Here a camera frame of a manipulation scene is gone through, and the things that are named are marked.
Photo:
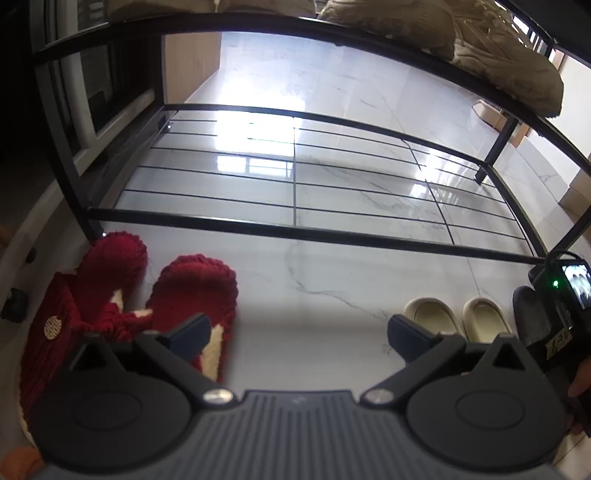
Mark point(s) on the orange cloth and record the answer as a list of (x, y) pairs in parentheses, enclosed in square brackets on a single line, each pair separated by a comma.
[(18, 464)]

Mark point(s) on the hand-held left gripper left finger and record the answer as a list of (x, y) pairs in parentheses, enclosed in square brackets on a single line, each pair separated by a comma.
[(190, 331)]

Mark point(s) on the light wooden cabinet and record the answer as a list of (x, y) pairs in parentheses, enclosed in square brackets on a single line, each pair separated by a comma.
[(194, 64)]

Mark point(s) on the black caster wheel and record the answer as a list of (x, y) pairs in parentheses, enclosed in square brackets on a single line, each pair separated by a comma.
[(14, 304)]

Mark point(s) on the person's right hand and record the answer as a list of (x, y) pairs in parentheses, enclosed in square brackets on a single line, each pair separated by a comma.
[(582, 381)]

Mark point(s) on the black metal shoe rack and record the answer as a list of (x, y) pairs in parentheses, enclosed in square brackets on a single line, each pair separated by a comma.
[(184, 220)]

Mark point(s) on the beige lace-up sneaker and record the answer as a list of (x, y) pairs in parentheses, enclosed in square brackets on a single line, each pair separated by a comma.
[(512, 69), (392, 23)]

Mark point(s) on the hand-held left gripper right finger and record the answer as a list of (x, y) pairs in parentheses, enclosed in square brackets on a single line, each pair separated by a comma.
[(407, 336)]

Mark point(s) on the cream foam slide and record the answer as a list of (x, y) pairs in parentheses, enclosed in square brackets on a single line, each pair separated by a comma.
[(487, 318), (434, 318)]

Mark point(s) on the small cardboard box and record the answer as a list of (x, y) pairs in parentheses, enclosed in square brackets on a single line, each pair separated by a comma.
[(491, 115)]

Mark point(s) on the red knitted slipper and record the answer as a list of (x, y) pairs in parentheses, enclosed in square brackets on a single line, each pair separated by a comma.
[(194, 286), (106, 267)]

